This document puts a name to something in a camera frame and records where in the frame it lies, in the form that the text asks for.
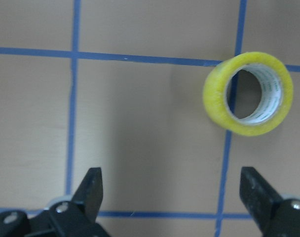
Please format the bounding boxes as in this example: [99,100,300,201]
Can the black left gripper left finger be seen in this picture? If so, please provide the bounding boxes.
[71,167,103,222]

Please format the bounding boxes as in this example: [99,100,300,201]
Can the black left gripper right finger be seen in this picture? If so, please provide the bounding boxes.
[239,166,282,234]

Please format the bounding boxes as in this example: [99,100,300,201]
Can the yellow tape roll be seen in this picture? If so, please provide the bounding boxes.
[202,52,294,137]

